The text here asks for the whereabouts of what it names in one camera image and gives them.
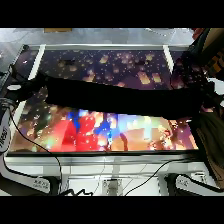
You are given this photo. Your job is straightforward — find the dark green pants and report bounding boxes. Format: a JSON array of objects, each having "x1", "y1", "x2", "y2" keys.
[{"x1": 42, "y1": 75, "x2": 210, "y2": 122}]

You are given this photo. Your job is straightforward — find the olive green garment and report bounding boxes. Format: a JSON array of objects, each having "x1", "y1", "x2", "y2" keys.
[{"x1": 194, "y1": 111, "x2": 224, "y2": 161}]

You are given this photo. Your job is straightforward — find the striped garment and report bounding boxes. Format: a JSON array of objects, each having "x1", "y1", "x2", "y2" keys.
[{"x1": 199, "y1": 27, "x2": 224, "y2": 82}]

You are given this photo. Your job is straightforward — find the brown garment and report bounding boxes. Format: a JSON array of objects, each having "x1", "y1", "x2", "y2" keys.
[{"x1": 199, "y1": 133, "x2": 224, "y2": 190}]

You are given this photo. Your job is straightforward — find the silver frame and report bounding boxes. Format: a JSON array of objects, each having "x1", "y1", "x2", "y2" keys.
[{"x1": 0, "y1": 43, "x2": 224, "y2": 197}]

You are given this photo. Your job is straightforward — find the black cable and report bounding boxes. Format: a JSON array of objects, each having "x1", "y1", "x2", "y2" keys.
[
  {"x1": 8, "y1": 108, "x2": 64, "y2": 197},
  {"x1": 123, "y1": 158, "x2": 193, "y2": 197}
]

